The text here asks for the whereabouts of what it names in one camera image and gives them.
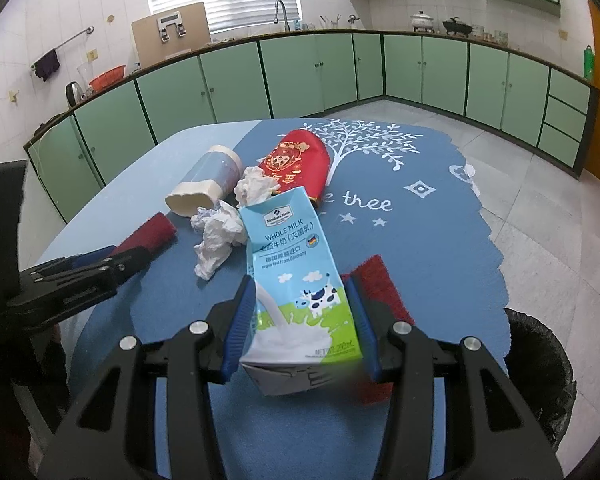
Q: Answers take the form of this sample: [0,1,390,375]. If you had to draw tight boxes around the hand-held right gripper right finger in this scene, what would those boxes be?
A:
[342,277,565,480]

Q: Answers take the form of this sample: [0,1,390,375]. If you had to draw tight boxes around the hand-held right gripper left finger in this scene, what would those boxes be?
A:
[39,275,257,480]

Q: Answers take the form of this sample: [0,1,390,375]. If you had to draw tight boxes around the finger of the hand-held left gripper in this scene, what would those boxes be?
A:
[97,247,153,285]
[30,245,118,281]

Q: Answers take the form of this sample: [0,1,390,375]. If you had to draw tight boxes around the red textured pad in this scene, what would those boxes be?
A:
[111,211,178,261]
[342,254,416,406]

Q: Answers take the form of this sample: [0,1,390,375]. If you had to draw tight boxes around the blue milk carton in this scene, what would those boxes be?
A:
[237,185,363,397]

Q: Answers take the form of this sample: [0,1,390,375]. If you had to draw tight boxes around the bin with black bag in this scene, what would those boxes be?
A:
[502,307,577,451]

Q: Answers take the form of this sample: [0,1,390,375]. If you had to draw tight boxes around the crumpled white tissue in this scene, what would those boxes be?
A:
[233,166,280,207]
[190,200,248,281]

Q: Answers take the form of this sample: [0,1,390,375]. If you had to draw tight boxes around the blue tree-print table mat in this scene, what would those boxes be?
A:
[130,117,511,480]

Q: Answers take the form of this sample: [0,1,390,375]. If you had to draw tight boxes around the red plastic basin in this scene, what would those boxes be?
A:
[88,65,127,92]

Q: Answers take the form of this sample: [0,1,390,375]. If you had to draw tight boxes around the dark hanging towel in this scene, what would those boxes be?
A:
[34,49,62,82]

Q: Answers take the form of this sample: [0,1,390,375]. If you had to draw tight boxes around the wooden board with clips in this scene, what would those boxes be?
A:
[131,2,212,63]

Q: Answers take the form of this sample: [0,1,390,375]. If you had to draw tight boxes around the green base cabinets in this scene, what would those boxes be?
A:
[24,30,600,223]

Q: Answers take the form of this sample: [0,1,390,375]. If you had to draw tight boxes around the white cooking pot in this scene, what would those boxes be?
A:
[411,9,436,33]

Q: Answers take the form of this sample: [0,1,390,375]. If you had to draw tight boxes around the black wok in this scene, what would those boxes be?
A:
[441,16,470,36]

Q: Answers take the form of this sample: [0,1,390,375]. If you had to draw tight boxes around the metal towel rail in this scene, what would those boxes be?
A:
[30,26,95,72]

